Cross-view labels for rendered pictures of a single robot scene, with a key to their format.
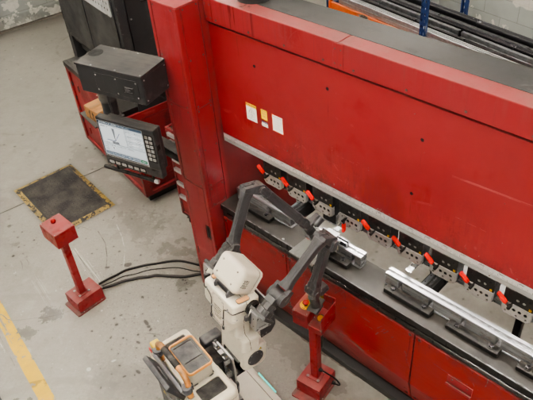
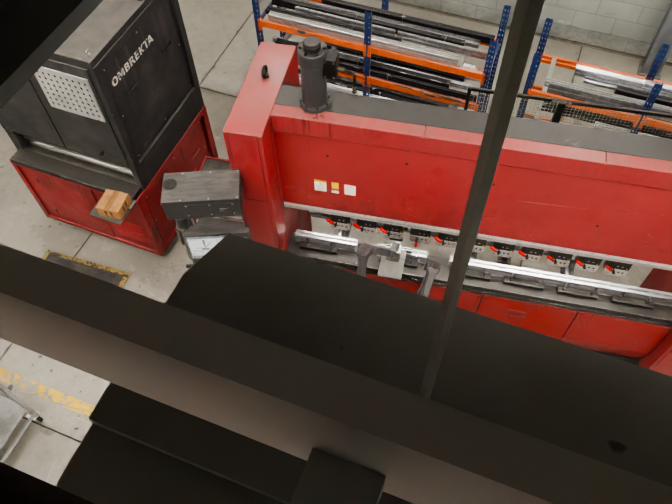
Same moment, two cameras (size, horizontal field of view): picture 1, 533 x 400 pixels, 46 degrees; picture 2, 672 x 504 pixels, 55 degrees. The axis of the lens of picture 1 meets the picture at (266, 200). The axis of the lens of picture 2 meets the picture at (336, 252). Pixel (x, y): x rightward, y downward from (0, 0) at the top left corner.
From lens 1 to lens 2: 2.30 m
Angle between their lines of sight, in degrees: 28
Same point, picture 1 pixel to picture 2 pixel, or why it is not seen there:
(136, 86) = (233, 205)
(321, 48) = (406, 141)
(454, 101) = (524, 162)
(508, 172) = (560, 193)
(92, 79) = (181, 210)
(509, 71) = (550, 130)
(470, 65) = (524, 132)
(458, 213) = (518, 219)
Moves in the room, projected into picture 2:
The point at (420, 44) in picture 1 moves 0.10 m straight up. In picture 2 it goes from (479, 121) to (482, 109)
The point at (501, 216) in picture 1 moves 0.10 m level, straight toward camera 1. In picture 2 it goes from (553, 216) to (558, 228)
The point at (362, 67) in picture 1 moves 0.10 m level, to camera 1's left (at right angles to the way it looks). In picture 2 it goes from (445, 150) to (432, 157)
